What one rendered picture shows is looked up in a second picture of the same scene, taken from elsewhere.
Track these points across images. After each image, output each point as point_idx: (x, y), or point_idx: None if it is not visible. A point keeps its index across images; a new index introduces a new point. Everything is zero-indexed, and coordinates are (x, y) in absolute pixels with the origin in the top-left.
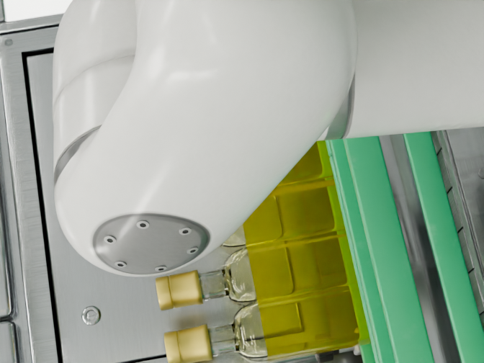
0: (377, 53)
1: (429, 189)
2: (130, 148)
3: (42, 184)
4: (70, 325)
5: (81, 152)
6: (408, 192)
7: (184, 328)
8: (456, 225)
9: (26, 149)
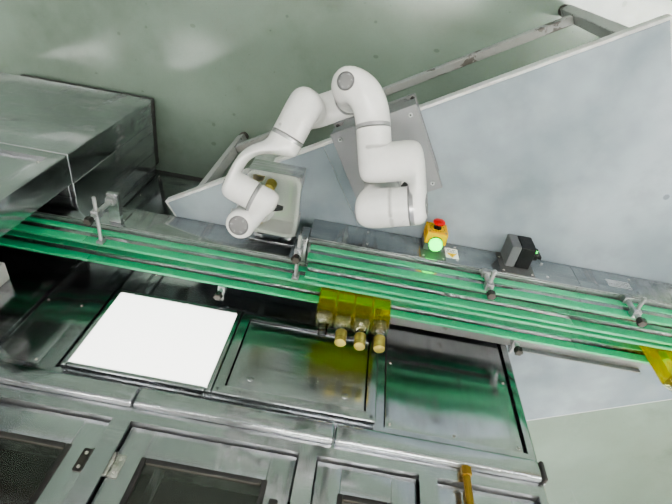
0: None
1: (365, 256)
2: (422, 178)
3: (286, 396)
4: (346, 403)
5: (414, 192)
6: (364, 260)
7: (358, 371)
8: None
9: (269, 395)
